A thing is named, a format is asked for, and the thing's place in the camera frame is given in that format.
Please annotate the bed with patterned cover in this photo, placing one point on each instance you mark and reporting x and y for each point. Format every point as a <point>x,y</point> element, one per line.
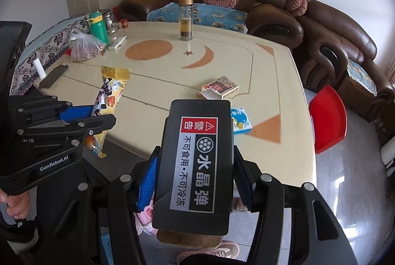
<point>46,43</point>

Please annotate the white remote control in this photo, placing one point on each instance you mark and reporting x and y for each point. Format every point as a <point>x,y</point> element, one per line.
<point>117,43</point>

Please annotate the white paper roll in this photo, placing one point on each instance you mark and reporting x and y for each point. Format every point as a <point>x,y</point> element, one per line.
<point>39,69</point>

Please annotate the white floor appliance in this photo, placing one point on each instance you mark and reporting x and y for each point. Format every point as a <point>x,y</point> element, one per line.
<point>388,155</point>

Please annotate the person's left forearm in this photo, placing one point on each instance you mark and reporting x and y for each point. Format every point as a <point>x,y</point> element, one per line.
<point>15,243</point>

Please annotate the person's left hand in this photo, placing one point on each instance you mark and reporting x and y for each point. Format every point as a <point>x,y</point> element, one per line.
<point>15,206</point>

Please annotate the clear glass jar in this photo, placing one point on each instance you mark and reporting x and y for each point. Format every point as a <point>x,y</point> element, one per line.
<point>111,23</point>

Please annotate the blue cartoon box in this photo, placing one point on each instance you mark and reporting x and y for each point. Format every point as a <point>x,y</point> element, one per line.
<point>240,120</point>

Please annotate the brown leather armchair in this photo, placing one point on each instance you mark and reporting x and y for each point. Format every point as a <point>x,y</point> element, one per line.
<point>339,24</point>

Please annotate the pink beige shoe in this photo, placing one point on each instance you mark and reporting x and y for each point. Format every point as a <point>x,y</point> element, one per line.
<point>213,251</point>

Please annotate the blue floral sofa cover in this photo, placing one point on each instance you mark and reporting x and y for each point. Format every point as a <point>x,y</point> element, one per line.
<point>209,13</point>

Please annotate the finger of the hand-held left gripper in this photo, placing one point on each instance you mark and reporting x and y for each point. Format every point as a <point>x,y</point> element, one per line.
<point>77,112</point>
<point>98,123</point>

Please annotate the green thermos flask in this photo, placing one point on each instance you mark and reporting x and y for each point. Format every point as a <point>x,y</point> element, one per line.
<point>98,29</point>

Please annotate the black box with white label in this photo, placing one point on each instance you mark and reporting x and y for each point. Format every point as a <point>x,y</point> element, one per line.
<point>194,144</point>

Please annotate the glass tea bottle gold lid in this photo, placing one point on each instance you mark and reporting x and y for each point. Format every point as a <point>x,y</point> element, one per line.
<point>185,21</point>

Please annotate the red plastic stool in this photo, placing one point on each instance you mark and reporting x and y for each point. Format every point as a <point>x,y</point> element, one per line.
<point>327,120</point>

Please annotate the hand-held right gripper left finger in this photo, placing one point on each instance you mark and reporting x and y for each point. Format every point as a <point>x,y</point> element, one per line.
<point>145,188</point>

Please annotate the dark brown cloth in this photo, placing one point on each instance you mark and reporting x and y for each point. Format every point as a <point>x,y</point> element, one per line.
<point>54,75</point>

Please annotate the cow print snack wrapper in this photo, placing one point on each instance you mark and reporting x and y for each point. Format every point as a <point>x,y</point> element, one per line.
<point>111,92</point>

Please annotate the clear plastic bag of nuts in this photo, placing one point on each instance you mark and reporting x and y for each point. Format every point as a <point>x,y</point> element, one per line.
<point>85,50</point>

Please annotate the blue armchair seat cover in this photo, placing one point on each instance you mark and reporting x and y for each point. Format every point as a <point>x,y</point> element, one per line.
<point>361,75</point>

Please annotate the small red flat object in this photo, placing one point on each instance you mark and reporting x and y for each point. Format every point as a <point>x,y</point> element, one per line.
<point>69,52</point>

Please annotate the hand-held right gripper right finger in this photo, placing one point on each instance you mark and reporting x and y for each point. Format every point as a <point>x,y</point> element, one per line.
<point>243,188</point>

